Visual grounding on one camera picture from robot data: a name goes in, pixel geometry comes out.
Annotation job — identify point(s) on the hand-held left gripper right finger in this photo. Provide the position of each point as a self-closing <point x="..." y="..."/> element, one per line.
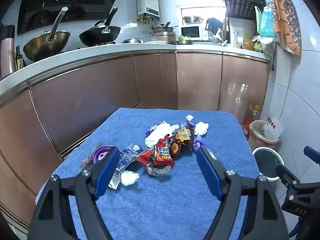
<point x="210" y="173"/>

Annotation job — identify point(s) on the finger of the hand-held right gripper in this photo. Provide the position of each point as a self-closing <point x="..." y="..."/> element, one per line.
<point x="311" y="153"/>
<point x="290" y="180"/>

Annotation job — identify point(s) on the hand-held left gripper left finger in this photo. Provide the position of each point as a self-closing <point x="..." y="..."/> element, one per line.
<point x="107" y="171"/>

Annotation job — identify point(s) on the purple plastic cup lid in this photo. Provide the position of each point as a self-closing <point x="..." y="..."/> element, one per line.
<point x="98" y="155"/>

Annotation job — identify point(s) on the white tissue wad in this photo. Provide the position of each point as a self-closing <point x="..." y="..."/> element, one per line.
<point x="128" y="178"/>

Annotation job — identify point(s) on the dark blue packet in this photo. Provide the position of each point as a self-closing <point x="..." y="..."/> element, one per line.
<point x="128" y="155"/>

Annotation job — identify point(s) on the white bin with black liner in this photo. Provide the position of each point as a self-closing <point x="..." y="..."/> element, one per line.
<point x="267" y="163"/>

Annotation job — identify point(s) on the purple plastic wrapper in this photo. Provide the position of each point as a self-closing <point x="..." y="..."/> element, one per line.
<point x="199" y="143"/>

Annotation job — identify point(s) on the brown snack bag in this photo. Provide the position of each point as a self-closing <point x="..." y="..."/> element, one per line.
<point x="181" y="140"/>

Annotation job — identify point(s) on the crushed clear plastic bottle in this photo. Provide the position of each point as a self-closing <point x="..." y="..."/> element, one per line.
<point x="157" y="171"/>

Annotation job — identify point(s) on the red snack wrapper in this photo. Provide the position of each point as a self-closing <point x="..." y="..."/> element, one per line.
<point x="162" y="152"/>

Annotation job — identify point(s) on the small white tissue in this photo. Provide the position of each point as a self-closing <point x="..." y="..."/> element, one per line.
<point x="189" y="117"/>

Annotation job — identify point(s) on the long white tissue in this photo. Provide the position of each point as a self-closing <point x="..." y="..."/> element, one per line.
<point x="160" y="133"/>

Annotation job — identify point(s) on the beige bin with red liner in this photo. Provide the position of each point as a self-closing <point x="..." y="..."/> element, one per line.
<point x="260" y="133"/>

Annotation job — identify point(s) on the blue towel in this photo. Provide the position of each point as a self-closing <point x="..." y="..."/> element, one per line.
<point x="162" y="205"/>

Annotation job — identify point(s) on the yellow cooking oil bottle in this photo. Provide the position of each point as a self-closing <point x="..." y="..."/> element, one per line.
<point x="254" y="112"/>

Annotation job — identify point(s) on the yellow packets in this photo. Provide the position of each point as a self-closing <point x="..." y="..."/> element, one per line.
<point x="248" y="43"/>

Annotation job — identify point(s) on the steel pot lid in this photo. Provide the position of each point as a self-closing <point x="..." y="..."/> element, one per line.
<point x="133" y="40"/>

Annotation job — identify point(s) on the white bottle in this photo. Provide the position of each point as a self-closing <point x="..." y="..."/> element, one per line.
<point x="236" y="41"/>

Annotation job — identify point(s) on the black wok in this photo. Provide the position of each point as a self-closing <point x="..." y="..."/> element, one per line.
<point x="100" y="36"/>

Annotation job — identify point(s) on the patterned orange apron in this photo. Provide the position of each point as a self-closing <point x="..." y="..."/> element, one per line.
<point x="287" y="20"/>

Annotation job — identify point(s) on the bowl of green vegetables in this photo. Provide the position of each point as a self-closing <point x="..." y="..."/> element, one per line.
<point x="184" y="40"/>

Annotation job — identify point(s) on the teal plastic bag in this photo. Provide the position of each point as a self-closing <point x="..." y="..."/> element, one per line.
<point x="267" y="23"/>

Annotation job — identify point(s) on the brass wok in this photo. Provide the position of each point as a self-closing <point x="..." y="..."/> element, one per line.
<point x="46" y="45"/>

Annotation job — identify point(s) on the dark oil bottle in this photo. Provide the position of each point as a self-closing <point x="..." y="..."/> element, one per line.
<point x="19" y="61"/>

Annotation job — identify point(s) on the white microwave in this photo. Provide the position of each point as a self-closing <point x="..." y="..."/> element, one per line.
<point x="191" y="32"/>

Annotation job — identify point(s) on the dark blue cloth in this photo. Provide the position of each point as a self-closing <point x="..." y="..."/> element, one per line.
<point x="214" y="24"/>

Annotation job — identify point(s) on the pink cylinder flask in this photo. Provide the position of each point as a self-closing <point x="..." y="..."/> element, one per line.
<point x="8" y="55"/>

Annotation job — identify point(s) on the steel bowl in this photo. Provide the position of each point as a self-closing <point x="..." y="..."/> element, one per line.
<point x="193" y="20"/>

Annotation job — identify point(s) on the white water heater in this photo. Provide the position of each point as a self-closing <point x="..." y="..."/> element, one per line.
<point x="148" y="2"/>

